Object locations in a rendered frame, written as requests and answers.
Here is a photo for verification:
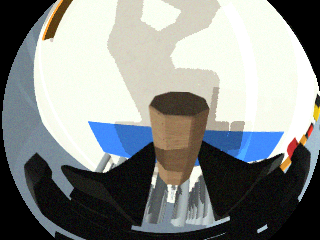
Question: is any red-handled screwdriver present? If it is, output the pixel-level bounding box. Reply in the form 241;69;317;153
305;120;315;140

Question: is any light blue flat strip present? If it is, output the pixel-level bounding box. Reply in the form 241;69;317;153
88;121;284;163

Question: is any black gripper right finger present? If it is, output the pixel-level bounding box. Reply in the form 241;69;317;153
197;141;285;221

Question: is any orange rectangular block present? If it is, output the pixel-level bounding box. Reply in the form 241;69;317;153
280;135;307;171
41;0;73;41

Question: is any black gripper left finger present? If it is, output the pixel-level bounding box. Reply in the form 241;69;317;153
60;143;156;227

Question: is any yellow block with dark grey end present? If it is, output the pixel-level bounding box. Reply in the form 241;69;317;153
313;93;320;123

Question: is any small red cube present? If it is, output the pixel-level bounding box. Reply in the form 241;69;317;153
287;137;299;159

